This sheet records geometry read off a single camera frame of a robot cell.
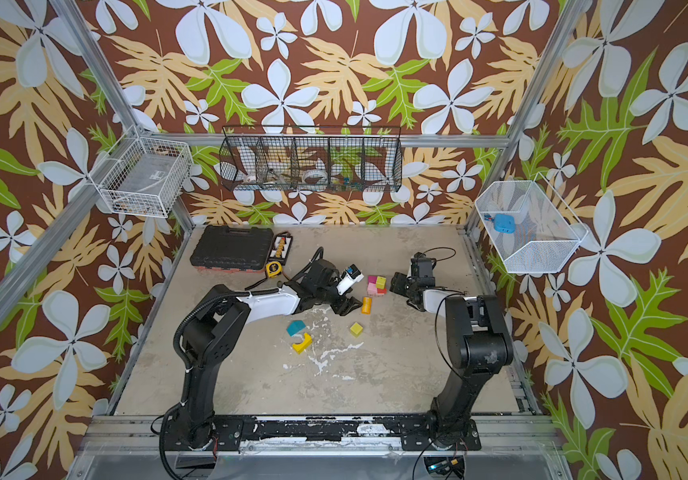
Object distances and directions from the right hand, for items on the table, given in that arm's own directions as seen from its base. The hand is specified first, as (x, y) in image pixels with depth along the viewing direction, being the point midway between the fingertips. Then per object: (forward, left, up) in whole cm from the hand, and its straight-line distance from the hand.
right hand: (398, 280), depth 101 cm
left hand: (-6, +15, +3) cm, 16 cm away
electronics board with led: (-51, -6, -7) cm, 52 cm away
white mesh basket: (+1, -35, +23) cm, 42 cm away
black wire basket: (+29, +29, +29) cm, 50 cm away
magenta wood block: (-1, +9, +2) cm, 10 cm away
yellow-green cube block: (-3, +6, +3) cm, 8 cm away
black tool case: (+14, +62, +1) cm, 64 cm away
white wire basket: (+16, +78, +32) cm, 85 cm away
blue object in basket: (+4, -28, +22) cm, 36 cm away
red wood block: (-5, +6, +1) cm, 8 cm away
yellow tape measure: (+6, +44, -1) cm, 44 cm away
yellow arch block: (-22, +31, -2) cm, 38 cm away
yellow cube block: (-17, +15, -1) cm, 23 cm away
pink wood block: (-3, +9, 0) cm, 10 cm away
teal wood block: (-16, +34, -2) cm, 38 cm away
